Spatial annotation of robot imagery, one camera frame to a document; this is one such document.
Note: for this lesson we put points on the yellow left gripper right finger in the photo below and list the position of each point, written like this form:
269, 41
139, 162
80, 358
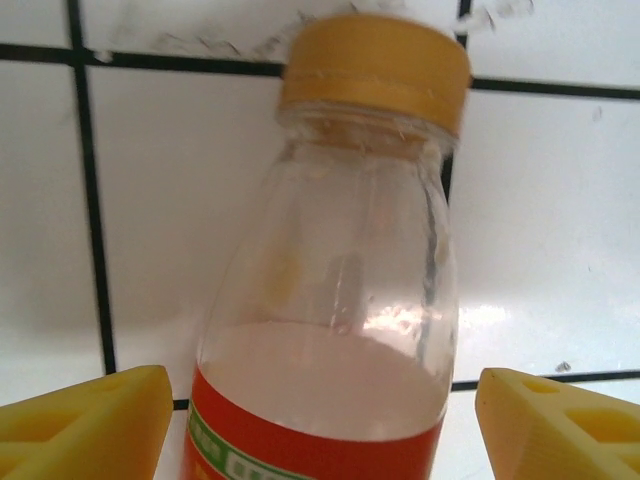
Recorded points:
565, 435

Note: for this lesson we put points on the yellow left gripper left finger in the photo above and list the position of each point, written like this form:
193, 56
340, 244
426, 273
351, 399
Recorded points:
80, 435

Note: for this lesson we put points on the orange NFC juice bottle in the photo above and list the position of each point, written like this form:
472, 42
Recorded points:
340, 300

